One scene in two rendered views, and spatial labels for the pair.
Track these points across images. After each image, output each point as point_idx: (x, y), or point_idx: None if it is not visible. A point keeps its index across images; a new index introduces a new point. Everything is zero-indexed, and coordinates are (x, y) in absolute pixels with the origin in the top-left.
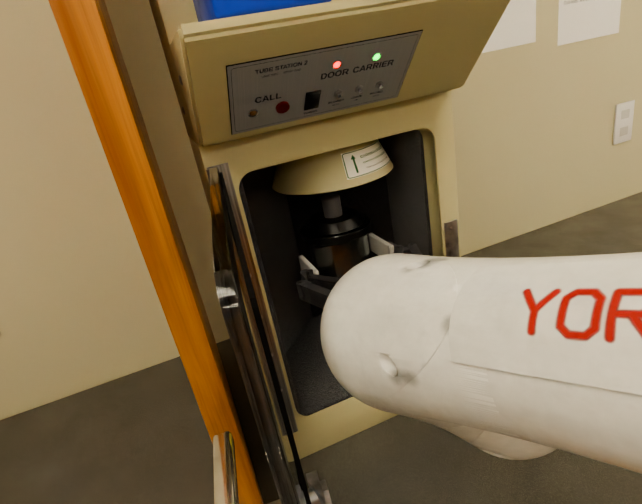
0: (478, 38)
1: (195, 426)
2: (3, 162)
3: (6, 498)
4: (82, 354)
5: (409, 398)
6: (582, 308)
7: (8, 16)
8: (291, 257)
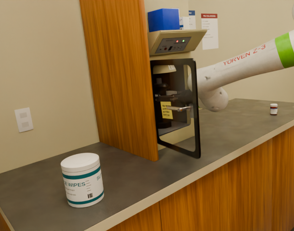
0: (199, 40)
1: (116, 152)
2: (47, 65)
3: (60, 172)
4: (57, 141)
5: (209, 82)
6: (229, 61)
7: (58, 21)
8: None
